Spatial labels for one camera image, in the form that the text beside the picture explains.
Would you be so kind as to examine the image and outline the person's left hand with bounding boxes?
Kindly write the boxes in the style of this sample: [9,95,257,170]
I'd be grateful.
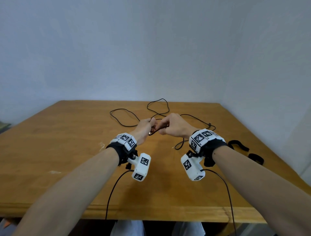
[131,117,157,146]

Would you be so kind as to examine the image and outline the person's right hand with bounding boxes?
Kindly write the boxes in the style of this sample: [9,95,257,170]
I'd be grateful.
[158,113,201,140]

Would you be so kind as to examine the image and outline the long thin black cable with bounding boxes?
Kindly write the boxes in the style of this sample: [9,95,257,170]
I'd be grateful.
[110,98,216,150]

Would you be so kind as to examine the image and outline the person's right forearm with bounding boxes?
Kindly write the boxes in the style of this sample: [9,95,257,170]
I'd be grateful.
[212,145,311,236]

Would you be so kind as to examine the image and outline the person's left forearm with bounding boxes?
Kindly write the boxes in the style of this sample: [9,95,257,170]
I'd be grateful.
[12,147,120,236]

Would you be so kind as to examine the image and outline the person's white trousers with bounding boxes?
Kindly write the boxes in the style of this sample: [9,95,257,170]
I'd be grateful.
[110,220,206,236]

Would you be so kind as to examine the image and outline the white left wrist camera unit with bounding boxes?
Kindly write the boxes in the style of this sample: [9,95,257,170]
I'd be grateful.
[106,133,151,182]

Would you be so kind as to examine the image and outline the white wrist camera unit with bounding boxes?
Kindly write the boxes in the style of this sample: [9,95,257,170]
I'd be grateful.
[180,129,229,181]
[106,133,151,182]

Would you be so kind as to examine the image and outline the white right wrist camera unit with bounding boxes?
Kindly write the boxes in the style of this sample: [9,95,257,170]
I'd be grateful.
[180,129,229,181]

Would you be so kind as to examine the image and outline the black left wrist camera cable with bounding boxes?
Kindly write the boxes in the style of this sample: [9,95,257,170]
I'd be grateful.
[105,169,134,220]

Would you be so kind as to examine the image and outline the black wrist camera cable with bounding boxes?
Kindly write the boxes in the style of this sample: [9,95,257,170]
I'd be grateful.
[203,169,237,236]
[105,169,134,220]

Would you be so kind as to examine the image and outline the curved black strap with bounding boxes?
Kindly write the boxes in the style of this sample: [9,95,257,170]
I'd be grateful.
[228,140,250,153]

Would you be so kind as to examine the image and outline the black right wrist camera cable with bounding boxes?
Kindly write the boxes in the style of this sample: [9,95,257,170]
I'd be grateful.
[203,169,237,236]

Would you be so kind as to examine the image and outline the looped black strap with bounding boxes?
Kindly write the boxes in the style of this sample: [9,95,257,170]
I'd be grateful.
[248,153,264,165]

